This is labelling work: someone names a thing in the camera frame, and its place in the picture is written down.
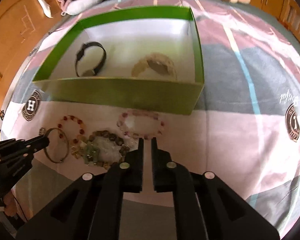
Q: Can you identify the printed patchwork bedsheet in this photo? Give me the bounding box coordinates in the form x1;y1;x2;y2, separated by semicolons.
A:
0;0;300;233

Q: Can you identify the black wristwatch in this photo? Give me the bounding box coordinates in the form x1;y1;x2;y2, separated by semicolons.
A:
75;41;107;77

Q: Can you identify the red orange beaded bracelet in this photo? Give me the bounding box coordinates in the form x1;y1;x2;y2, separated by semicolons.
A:
57;115;87;143

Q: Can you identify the beige beaded bracelet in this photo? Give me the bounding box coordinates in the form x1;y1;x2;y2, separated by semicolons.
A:
131;52;177;80

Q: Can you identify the grey blue pillow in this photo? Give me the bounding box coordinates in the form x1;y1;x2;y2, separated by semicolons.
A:
61;0;105;16

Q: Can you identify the clear beaded bracelet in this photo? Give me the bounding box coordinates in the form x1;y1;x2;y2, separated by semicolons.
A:
96;140;122;162

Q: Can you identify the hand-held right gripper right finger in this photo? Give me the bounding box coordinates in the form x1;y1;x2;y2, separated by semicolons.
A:
151;137;280;240

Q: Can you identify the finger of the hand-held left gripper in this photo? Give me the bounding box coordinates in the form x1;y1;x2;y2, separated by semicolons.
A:
0;134;50;157

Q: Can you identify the person's left hand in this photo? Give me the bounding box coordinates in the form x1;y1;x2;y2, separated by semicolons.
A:
0;194;17;217

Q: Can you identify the green cardboard box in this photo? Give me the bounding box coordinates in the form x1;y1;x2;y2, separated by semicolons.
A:
32;6;205;115

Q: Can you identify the wooden bed frame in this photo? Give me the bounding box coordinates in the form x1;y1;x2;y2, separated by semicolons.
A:
277;0;300;46

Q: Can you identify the green beaded bracelet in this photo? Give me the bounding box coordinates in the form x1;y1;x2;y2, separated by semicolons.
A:
70;140;102;166

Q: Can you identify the wooden wardrobe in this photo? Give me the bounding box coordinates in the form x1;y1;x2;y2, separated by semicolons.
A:
0;0;63;110

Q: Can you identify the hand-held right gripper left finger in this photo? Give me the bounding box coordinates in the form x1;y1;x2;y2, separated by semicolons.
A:
15;137;144;240

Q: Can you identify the thin metal bangle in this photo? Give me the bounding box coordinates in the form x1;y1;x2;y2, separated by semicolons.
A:
44;127;70;164

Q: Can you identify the pink beaded bracelet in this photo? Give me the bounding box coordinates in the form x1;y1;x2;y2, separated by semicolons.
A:
116;110;165;140

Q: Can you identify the brown beaded bracelet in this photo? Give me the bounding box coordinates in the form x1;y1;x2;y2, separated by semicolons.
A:
89;129;130;167

